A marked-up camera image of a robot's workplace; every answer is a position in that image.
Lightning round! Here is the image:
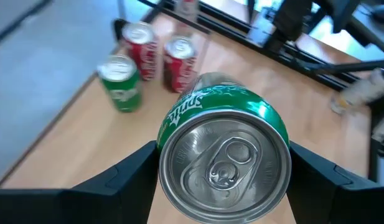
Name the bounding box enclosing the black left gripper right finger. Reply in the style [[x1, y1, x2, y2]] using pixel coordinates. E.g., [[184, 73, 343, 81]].
[[286, 141, 384, 224]]

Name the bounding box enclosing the red cola can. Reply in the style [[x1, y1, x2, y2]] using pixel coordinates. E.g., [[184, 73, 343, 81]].
[[121, 21, 160, 82], [162, 35, 199, 94]]

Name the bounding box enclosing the green Sprite can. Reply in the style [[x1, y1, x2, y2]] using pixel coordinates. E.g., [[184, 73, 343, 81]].
[[96, 54, 143, 113], [156, 72, 293, 224]]

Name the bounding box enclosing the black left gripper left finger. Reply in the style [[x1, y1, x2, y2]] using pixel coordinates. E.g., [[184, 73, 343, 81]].
[[0, 140, 160, 224]]

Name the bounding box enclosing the black aluminium table frame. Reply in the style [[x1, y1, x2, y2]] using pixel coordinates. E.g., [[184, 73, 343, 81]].
[[196, 1, 372, 93]]

